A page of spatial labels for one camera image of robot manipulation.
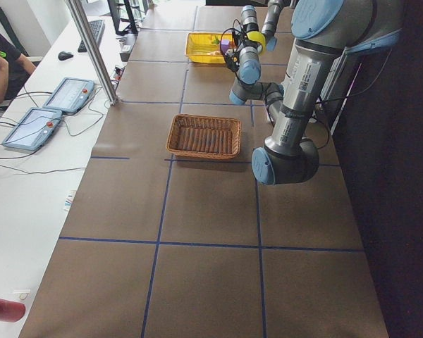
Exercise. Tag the yellow tape roll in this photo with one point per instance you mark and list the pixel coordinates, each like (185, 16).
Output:
(259, 39)

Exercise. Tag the brown wicker basket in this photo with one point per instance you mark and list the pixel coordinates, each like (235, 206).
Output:
(207, 137)

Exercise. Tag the yellow plastic basket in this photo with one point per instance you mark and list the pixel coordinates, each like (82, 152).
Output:
(198, 44)

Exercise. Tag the toy croissant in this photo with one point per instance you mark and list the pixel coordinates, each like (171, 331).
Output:
(214, 53)

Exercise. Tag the purple foam block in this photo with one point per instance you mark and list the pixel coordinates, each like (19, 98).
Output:
(225, 45)

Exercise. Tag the upper teach pendant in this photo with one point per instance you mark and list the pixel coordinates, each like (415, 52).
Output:
(70, 95)

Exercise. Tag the teach pendant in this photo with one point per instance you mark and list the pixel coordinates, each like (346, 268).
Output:
(33, 130)
(70, 95)

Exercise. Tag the black monitor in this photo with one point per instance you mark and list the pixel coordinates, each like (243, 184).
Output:
(126, 15)

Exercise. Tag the lower teach pendant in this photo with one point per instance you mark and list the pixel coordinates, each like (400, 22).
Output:
(33, 130)

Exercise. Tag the black keyboard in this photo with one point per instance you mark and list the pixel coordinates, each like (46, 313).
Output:
(97, 28)

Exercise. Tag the black computer mouse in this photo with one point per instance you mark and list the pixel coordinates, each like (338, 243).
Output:
(65, 55)

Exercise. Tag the red cylinder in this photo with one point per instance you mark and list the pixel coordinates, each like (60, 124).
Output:
(11, 311)

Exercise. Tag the aluminium frame post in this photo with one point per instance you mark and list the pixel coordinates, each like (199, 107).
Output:
(81, 22)

